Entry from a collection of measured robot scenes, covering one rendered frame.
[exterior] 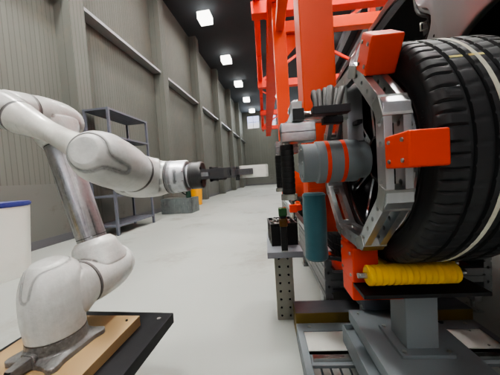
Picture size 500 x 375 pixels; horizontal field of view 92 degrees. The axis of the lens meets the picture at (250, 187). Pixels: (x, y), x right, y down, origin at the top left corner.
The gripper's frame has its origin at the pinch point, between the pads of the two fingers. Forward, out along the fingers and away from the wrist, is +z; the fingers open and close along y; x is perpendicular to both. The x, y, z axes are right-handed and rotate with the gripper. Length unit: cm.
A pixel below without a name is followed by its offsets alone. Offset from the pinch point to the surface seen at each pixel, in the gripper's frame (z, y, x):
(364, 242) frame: 27.0, -3.1, -21.6
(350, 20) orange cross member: 116, -249, 183
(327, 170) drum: 19.7, -10.7, -1.0
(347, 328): 31, -36, -68
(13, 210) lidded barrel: -235, -143, -19
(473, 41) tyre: 50, 5, 27
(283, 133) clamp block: 5.6, 2.5, 9.2
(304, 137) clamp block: 11.0, 2.5, 7.9
